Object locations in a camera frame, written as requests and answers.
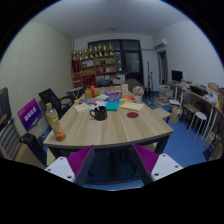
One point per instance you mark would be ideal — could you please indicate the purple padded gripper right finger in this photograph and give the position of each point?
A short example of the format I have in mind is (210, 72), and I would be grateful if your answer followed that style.
(153, 166)

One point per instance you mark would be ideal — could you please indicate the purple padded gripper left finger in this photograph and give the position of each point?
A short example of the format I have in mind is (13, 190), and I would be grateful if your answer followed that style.
(74, 168)

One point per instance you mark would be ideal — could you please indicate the orange juice plastic bottle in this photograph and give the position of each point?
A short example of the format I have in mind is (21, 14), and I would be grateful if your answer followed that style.
(54, 122)

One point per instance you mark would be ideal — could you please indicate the red round coaster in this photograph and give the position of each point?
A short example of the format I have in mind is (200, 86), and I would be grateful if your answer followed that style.
(132, 114)

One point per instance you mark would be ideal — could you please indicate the wooden conference table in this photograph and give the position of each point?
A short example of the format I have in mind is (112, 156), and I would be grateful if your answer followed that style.
(117, 131)

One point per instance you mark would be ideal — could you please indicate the yellow paper sheet left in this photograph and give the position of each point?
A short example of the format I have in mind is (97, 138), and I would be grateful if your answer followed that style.
(81, 107)

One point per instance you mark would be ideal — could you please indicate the yellow paper sheet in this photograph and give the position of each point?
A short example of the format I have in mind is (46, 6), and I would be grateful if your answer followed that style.
(132, 106)
(81, 107)

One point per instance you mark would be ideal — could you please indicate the black dotted mug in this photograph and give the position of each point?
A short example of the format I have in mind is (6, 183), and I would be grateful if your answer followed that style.
(99, 113)

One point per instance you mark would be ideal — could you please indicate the black office chair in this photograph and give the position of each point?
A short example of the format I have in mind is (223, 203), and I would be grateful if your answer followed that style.
(60, 104)

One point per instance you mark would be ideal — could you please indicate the yellow paper sheet right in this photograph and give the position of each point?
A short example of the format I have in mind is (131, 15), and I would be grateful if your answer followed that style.
(132, 106)

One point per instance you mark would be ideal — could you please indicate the purple sign board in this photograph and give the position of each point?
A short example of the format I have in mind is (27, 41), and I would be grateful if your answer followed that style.
(30, 114)

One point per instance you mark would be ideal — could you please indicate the white round stool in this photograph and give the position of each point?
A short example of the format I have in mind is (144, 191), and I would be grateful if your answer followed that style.
(199, 118)

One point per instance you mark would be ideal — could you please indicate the long side desk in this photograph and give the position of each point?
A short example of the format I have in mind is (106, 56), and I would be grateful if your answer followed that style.
(188, 101)

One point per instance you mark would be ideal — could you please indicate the teal notebook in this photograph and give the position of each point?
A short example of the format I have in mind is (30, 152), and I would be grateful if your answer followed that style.
(112, 106)

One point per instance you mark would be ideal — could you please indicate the flower pot with dried flowers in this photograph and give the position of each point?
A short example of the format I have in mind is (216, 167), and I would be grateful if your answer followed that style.
(137, 93)

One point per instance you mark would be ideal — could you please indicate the yellow gift box red ribbon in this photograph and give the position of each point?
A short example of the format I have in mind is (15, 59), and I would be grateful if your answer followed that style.
(92, 92)

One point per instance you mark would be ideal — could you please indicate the standing card on table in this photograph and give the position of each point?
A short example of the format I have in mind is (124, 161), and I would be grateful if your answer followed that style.
(124, 89)

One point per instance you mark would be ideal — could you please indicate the computer monitor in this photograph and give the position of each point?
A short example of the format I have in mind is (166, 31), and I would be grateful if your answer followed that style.
(176, 75)

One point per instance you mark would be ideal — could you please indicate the wooden shelf with trophies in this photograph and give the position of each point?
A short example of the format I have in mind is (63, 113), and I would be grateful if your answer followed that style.
(93, 64)

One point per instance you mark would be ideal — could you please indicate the white air conditioner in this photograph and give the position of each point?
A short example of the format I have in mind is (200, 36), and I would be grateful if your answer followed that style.
(160, 43)

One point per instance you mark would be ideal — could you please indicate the dark window door frame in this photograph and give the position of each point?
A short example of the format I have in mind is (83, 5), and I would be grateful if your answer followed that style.
(128, 56)

